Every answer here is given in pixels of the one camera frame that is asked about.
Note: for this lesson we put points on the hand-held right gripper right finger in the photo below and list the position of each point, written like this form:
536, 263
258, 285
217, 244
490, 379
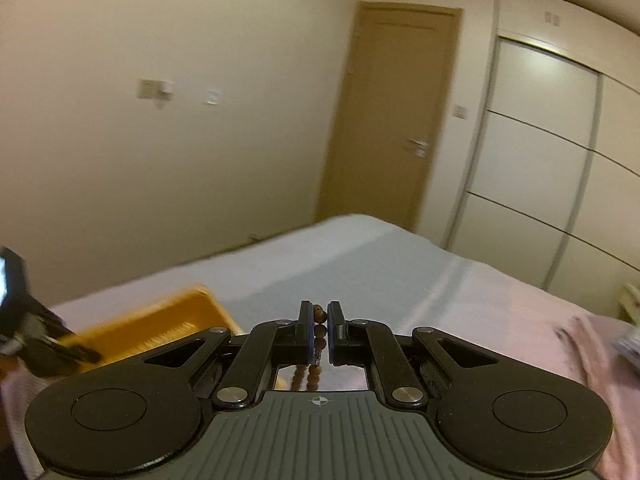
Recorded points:
334, 340

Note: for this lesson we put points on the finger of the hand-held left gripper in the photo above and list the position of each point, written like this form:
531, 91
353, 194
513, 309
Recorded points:
70, 347

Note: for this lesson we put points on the wall control panel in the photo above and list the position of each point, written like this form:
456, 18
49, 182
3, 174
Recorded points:
152, 89

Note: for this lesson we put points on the white wall socket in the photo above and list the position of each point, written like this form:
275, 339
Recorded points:
214, 96

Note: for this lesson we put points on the wooden door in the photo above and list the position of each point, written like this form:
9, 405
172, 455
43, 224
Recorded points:
390, 110

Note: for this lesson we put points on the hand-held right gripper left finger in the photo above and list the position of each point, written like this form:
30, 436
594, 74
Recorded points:
309, 340

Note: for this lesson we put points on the white sliding wardrobe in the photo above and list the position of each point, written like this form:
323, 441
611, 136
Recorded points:
540, 160

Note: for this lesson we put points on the orange plastic tray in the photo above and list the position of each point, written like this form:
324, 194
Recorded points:
165, 315

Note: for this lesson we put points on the folded pink sheet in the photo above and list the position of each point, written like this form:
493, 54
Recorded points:
595, 350

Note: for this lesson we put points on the light switch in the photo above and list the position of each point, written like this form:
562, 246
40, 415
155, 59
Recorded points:
460, 111

